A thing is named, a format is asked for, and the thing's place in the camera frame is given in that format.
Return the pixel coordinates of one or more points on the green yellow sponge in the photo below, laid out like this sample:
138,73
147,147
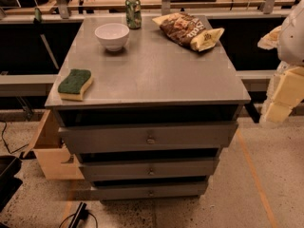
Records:
74,86

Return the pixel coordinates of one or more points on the middle grey drawer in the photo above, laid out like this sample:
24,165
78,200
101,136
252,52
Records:
152,169

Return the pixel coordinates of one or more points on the brown chip bag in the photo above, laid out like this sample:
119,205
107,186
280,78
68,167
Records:
188,31

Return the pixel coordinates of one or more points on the grey drawer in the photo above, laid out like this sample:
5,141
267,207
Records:
147,137
152,169
150,190

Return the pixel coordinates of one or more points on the wooden box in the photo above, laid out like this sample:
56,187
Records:
52,155

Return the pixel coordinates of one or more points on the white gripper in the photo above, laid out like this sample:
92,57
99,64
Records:
293,43

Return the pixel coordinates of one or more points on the black floor cable device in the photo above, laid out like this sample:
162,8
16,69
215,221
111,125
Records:
81,214

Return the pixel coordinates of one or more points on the grey drawer cabinet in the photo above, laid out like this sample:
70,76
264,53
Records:
151,81

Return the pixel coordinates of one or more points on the white bowl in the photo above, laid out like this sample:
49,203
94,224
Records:
112,36

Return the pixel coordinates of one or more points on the bottom grey drawer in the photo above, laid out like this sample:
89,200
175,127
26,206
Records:
150,190

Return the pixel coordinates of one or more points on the green soda can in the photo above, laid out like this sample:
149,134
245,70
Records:
133,13

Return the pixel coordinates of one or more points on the top grey drawer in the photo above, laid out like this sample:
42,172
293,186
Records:
147,137

